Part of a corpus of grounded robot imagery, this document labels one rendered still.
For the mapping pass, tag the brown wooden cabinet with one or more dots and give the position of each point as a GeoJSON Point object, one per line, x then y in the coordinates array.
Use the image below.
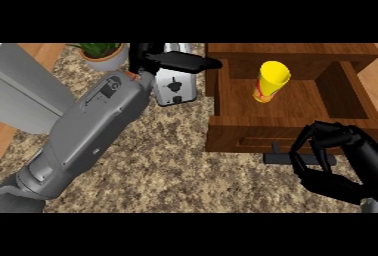
{"type": "Point", "coordinates": [296, 51]}

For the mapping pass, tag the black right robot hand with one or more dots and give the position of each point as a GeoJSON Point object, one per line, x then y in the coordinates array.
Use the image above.
{"type": "Point", "coordinates": [340, 186]}

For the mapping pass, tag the green plant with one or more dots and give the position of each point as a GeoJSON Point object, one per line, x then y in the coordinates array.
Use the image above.
{"type": "Point", "coordinates": [98, 49]}

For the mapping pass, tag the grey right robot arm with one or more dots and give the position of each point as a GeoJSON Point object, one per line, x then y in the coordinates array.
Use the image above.
{"type": "Point", "coordinates": [370, 206]}

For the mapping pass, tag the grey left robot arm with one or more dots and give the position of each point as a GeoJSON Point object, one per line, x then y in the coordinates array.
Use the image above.
{"type": "Point", "coordinates": [89, 130]}

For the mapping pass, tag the brown wooden drawer front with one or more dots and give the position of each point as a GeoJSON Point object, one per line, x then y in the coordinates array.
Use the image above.
{"type": "Point", "coordinates": [246, 133]}

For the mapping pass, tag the large grey appliance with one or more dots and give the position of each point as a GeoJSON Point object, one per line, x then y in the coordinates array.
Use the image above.
{"type": "Point", "coordinates": [30, 96]}

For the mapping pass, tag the grey plant pot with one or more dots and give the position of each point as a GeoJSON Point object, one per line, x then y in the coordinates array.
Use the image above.
{"type": "Point", "coordinates": [108, 61]}

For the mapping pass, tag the silver toaster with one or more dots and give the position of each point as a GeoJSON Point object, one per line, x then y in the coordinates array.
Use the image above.
{"type": "Point", "coordinates": [175, 90]}

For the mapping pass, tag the brown wooden drawer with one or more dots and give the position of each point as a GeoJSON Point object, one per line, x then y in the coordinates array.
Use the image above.
{"type": "Point", "coordinates": [246, 133]}
{"type": "Point", "coordinates": [290, 103]}

